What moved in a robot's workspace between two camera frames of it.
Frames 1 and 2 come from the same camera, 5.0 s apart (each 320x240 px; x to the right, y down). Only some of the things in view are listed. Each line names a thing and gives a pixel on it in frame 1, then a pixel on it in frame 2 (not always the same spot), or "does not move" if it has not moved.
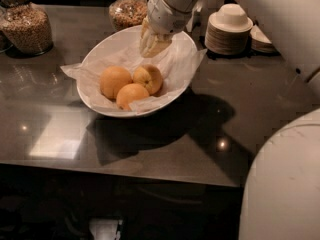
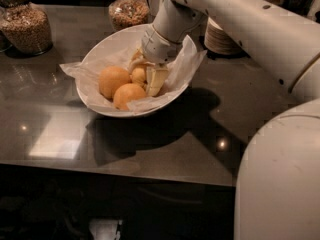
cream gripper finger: (152, 44) → (155, 80)
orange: (129, 93) does not move
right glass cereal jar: (129, 9) does not move
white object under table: (105, 228) does not move
